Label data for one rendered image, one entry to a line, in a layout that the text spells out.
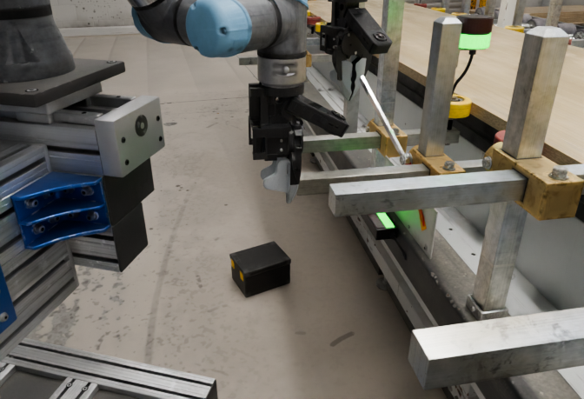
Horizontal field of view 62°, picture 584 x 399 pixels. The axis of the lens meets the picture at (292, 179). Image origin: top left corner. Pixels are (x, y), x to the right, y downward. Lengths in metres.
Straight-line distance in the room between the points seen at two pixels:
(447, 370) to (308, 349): 1.36
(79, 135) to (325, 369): 1.15
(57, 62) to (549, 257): 0.91
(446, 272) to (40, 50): 0.75
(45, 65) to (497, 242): 0.71
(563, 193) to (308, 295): 1.40
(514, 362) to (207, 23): 0.49
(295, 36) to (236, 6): 0.12
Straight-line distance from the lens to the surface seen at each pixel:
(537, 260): 1.06
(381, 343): 1.77
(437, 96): 0.89
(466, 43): 0.88
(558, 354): 0.42
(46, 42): 0.84
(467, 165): 0.93
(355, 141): 1.10
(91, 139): 0.77
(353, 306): 1.89
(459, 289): 0.88
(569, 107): 1.23
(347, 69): 1.02
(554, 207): 0.65
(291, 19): 0.71
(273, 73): 0.73
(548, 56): 0.66
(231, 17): 0.63
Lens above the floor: 1.22
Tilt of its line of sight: 26 degrees down
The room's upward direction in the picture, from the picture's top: straight up
